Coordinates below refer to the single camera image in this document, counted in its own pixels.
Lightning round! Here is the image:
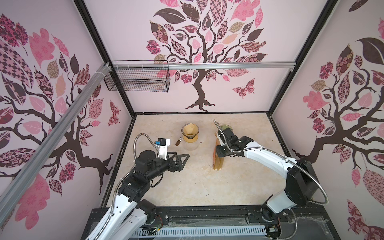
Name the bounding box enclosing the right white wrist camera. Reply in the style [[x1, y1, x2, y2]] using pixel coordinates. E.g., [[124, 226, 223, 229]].
[[215, 132, 225, 146]]

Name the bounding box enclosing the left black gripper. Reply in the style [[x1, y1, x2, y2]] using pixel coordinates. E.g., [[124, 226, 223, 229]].
[[146, 151, 190, 182]]

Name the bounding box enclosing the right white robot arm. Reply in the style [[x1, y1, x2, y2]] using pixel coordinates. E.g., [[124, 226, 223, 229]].
[[216, 128, 320, 218]]

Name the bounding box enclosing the clear glass carafe brown handle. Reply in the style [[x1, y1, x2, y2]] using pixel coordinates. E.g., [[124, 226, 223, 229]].
[[175, 136, 200, 151]]

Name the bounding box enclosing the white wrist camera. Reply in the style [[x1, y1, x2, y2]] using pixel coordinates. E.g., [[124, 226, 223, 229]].
[[155, 138, 171, 160], [215, 132, 225, 146]]

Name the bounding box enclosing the right metal conduit cable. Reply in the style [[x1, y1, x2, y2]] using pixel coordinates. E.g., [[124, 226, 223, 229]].
[[212, 119, 329, 240]]

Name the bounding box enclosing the white slotted cable duct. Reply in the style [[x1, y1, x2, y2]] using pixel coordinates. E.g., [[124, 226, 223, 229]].
[[131, 226, 267, 239]]

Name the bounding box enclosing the left metal conduit cable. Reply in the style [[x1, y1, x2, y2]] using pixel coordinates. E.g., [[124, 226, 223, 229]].
[[91, 132, 157, 240]]

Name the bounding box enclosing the left aluminium rail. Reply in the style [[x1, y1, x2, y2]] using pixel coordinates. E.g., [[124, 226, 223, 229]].
[[1, 63, 111, 224]]

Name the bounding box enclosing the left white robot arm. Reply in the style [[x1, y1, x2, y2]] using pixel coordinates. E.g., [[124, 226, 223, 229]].
[[85, 150, 190, 240]]

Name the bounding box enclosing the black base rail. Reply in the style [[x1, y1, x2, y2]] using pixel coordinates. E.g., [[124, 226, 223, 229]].
[[80, 203, 313, 240]]

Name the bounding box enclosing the wooden dripper ring holder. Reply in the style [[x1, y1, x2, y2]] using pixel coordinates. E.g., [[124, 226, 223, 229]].
[[183, 135, 199, 143]]

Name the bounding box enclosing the metal conduit cable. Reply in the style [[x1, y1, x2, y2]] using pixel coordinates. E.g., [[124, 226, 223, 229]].
[[212, 119, 329, 240], [91, 132, 157, 240]]

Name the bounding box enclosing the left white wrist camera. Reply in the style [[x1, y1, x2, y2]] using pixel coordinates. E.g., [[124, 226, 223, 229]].
[[155, 138, 171, 160]]

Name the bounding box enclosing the beige paper coffee filter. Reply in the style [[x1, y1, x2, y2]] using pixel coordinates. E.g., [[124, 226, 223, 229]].
[[183, 124, 198, 139]]

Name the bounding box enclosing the black wire basket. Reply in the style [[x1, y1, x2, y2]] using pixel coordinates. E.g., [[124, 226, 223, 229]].
[[104, 60, 171, 93]]

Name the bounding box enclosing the green glass dripper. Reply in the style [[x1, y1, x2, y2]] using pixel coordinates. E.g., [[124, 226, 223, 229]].
[[221, 125, 233, 131]]

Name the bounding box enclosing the grey glass dripper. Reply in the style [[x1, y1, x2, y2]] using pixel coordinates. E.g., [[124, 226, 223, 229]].
[[181, 122, 200, 139]]

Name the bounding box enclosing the back aluminium rail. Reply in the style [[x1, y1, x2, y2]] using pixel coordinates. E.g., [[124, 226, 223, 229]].
[[113, 62, 296, 70]]

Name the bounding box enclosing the aluminium rail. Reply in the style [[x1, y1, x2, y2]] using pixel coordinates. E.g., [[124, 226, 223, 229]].
[[113, 62, 296, 70], [1, 63, 111, 224]]

